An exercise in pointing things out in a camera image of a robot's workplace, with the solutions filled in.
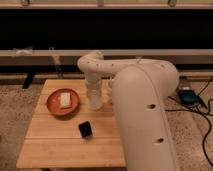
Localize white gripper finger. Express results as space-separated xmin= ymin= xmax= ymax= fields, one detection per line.
xmin=90 ymin=97 xmax=103 ymax=110

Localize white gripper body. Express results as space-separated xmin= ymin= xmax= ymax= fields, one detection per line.
xmin=86 ymin=81 xmax=102 ymax=99

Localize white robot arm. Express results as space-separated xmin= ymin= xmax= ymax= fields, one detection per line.
xmin=77 ymin=51 xmax=181 ymax=171

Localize white eraser block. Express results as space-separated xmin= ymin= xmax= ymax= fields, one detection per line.
xmin=60 ymin=93 xmax=71 ymax=108

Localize black ceramic cup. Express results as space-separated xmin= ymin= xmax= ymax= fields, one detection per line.
xmin=78 ymin=121 xmax=92 ymax=137

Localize clear glass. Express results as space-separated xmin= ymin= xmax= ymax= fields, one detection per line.
xmin=107 ymin=79 xmax=113 ymax=104

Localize orange plate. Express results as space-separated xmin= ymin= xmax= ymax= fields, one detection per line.
xmin=46 ymin=88 xmax=80 ymax=116

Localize wooden table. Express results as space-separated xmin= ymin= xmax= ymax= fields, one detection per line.
xmin=17 ymin=79 xmax=125 ymax=169

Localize black table leg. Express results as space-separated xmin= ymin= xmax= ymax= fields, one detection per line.
xmin=22 ymin=73 xmax=36 ymax=89

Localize blue device on floor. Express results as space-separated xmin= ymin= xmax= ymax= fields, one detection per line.
xmin=178 ymin=90 xmax=199 ymax=106

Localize black cables on floor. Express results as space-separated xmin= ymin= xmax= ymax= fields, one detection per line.
xmin=166 ymin=78 xmax=213 ymax=168

